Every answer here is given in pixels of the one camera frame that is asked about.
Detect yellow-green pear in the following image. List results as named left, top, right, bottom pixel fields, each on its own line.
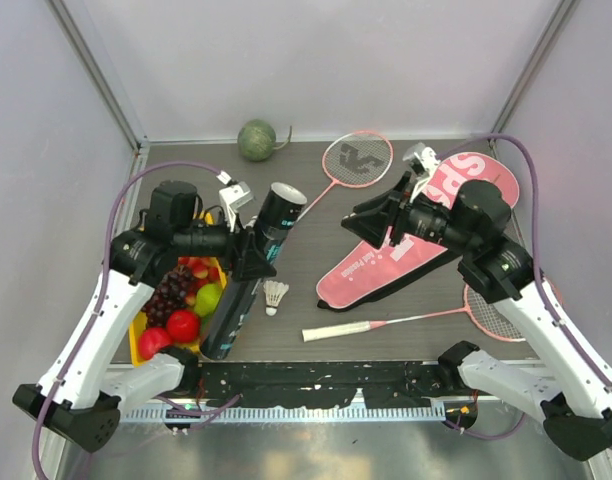
left=194, top=283, right=222, bottom=318

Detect yellow plastic tray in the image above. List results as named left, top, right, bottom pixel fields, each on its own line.
left=129, top=207, right=235, bottom=366

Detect green melon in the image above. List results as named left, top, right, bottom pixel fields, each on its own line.
left=237, top=119, right=293, bottom=162

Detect white shuttlecock bottom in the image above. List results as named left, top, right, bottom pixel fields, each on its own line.
left=263, top=280, right=290, bottom=316

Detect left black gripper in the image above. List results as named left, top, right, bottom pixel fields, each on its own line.
left=174, top=204, right=276, bottom=281

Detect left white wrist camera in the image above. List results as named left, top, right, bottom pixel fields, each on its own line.
left=217, top=171, right=254, bottom=232

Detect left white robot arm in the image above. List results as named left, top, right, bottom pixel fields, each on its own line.
left=13, top=181, right=306, bottom=453

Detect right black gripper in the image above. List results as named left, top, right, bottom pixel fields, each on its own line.
left=342, top=170, right=477, bottom=255

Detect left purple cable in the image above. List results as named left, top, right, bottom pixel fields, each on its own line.
left=31, top=160, right=232, bottom=480

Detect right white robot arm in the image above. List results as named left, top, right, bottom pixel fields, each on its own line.
left=341, top=175, right=612, bottom=461

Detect purple cable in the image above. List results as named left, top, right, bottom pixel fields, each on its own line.
left=31, top=160, right=232, bottom=480
left=433, top=133, right=612, bottom=401

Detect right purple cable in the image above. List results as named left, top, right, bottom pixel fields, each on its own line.
left=433, top=133, right=612, bottom=401

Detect red grape bunch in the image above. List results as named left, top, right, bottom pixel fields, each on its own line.
left=141, top=265, right=197, bottom=328

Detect pink racket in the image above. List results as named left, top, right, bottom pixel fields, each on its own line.
left=302, top=285, right=525, bottom=343
left=298, top=130, right=394, bottom=221

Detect pink racket lower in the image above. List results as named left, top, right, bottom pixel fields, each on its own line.
left=302, top=285, right=525, bottom=343

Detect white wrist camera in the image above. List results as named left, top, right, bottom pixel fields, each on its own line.
left=403, top=142, right=441, bottom=202
left=217, top=171, right=254, bottom=232

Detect black shuttlecock tube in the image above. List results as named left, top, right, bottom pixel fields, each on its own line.
left=200, top=182, right=307, bottom=360

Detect red pepper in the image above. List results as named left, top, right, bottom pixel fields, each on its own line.
left=137, top=327, right=173, bottom=360

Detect pink racket bag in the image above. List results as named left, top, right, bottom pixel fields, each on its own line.
left=316, top=152, right=520, bottom=313

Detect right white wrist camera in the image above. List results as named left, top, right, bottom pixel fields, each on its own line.
left=403, top=142, right=441, bottom=202

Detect red apple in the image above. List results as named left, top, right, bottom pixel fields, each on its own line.
left=166, top=310, right=201, bottom=344

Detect white slotted cable duct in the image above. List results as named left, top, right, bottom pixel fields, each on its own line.
left=122, top=402, right=446, bottom=425

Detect red strawberries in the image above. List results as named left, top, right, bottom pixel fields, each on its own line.
left=177, top=257, right=221, bottom=307

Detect pink racket upper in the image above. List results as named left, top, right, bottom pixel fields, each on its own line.
left=298, top=130, right=394, bottom=221

